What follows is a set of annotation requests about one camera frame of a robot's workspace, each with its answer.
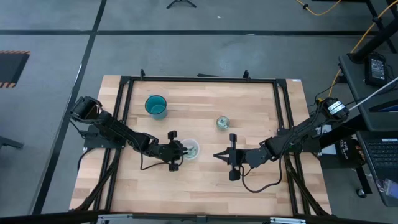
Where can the teal mug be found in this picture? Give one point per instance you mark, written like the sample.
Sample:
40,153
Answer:
155,109

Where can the white tape label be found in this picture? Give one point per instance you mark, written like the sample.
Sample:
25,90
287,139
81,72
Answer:
296,80

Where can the green white sweetener packet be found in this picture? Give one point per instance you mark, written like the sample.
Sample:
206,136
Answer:
193,152
223,124

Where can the black stand pole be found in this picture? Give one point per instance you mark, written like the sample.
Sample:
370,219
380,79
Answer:
373,40

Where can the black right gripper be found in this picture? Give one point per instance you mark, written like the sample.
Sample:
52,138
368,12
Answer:
239,157

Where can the black aluminium table frame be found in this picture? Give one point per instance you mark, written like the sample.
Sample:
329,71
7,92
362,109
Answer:
202,79

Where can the black camera mount rail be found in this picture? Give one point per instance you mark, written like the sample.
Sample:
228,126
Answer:
46,217

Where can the clear plastic pouch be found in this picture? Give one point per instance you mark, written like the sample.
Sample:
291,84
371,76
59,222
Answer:
388,188

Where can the black caster wheel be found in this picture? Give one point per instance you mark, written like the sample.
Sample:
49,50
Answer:
361,193

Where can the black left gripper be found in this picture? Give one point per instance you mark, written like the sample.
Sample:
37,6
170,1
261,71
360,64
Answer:
169,151

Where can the black tripod foot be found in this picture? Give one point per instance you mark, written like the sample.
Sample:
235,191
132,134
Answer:
182,1

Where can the dark chair leg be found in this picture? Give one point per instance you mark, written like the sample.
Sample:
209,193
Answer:
9,142

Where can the black printed bag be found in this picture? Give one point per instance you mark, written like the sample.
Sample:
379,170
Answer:
345,152

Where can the dark side desk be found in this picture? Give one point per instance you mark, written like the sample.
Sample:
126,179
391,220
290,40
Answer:
357,81

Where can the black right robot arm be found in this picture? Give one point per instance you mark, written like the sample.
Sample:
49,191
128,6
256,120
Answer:
295,137

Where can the black hazard-striped floor mat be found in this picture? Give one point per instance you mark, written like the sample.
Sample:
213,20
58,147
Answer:
11,67

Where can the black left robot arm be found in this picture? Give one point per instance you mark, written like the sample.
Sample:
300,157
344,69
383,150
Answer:
118,132

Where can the clear plastic round container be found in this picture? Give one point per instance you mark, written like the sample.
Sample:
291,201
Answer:
194,143

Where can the black power adapter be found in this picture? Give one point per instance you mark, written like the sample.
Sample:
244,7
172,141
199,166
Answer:
377,70

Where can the clear glass jar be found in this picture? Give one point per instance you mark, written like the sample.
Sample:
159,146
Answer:
218,122

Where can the black laptop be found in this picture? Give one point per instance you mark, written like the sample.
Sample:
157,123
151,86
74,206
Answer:
382,152

